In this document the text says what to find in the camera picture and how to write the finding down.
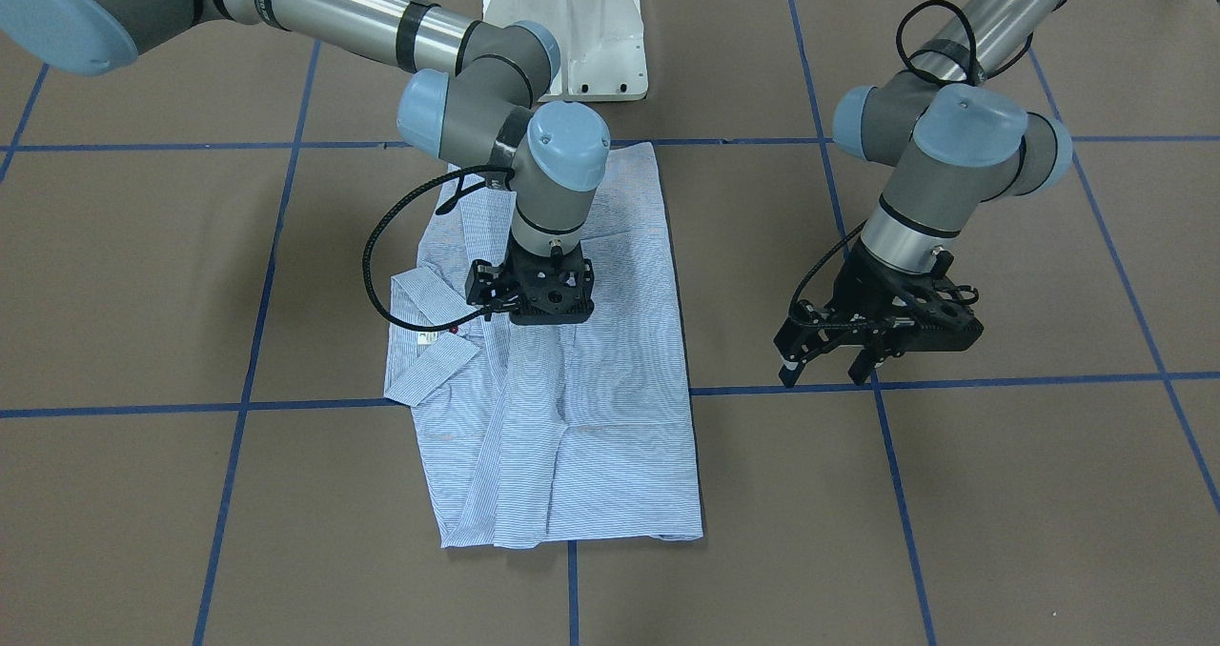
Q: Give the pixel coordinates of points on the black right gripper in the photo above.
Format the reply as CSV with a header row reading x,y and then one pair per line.
x,y
484,285

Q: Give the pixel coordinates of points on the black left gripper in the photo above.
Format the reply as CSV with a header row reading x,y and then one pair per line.
x,y
851,292

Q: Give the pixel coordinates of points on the blue striped button shirt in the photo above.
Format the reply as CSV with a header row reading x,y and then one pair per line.
x,y
533,434

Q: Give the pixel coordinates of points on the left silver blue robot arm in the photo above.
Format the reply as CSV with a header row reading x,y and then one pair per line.
x,y
952,145

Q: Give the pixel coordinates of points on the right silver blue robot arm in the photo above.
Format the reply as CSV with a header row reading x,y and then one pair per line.
x,y
473,98

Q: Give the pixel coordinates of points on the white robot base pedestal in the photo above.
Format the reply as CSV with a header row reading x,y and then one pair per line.
x,y
601,43

